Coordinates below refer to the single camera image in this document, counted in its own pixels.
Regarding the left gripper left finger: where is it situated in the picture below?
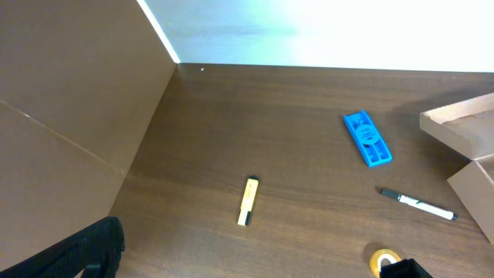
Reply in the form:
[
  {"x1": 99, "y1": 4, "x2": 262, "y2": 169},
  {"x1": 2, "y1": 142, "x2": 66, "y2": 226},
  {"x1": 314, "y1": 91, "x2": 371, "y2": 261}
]
[{"x1": 1, "y1": 216, "x2": 125, "y2": 278}]

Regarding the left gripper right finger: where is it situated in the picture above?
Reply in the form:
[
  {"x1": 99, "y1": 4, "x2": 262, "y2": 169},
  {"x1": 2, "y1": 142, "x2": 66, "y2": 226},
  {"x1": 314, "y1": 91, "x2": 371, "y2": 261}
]
[{"x1": 380, "y1": 259, "x2": 432, "y2": 278}]

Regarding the yellow tape roll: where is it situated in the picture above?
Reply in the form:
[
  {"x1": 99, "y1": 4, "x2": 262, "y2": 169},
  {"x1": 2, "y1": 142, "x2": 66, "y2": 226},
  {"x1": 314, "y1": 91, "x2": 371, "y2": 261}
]
[{"x1": 369, "y1": 249, "x2": 402, "y2": 277}]

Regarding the black whiteboard marker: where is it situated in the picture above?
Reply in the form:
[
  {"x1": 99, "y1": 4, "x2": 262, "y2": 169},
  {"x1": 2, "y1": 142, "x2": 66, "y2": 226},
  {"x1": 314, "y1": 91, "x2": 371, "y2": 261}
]
[{"x1": 379, "y1": 188, "x2": 457, "y2": 221}]

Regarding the blue whiteboard duster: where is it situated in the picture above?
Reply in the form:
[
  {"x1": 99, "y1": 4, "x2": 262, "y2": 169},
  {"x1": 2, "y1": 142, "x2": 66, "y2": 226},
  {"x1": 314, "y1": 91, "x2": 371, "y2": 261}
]
[{"x1": 343, "y1": 110, "x2": 393, "y2": 168}]

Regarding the cardboard box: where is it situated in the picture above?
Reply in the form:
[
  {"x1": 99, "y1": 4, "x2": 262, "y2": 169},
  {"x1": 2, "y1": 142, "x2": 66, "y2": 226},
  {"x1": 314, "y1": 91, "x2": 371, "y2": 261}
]
[{"x1": 419, "y1": 93, "x2": 493, "y2": 242}]

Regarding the yellow highlighter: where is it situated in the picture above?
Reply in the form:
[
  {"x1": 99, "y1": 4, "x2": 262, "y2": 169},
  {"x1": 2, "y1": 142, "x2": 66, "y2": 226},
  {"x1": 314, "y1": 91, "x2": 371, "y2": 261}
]
[{"x1": 237, "y1": 175, "x2": 259, "y2": 226}]

